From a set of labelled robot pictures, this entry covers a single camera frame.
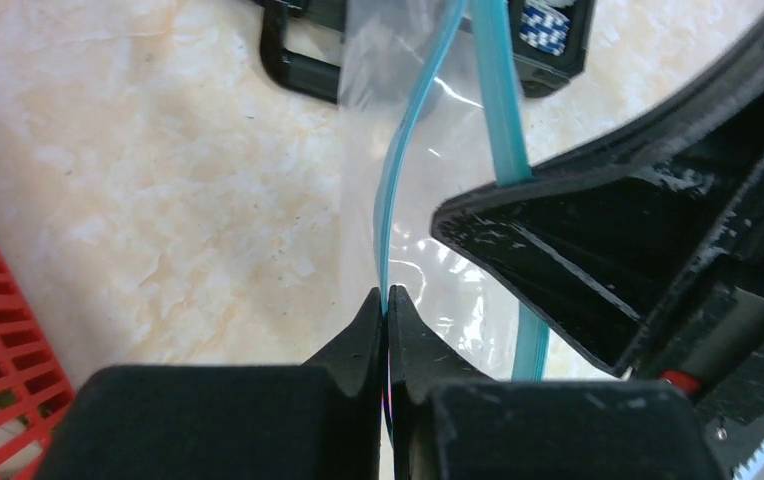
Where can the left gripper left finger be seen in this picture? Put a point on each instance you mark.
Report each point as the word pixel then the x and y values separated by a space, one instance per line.
pixel 320 419

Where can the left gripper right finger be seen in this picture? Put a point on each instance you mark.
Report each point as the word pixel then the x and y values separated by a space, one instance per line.
pixel 451 421

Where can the clear zip top bag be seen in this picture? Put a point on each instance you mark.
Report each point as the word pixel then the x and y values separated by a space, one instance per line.
pixel 430 103

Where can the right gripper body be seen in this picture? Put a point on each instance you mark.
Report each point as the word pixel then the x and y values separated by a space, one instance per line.
pixel 708 332

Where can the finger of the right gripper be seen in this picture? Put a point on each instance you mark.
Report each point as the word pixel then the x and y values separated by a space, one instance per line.
pixel 594 263

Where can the black poker chip case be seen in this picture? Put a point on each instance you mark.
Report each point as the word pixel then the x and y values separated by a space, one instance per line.
pixel 549 43

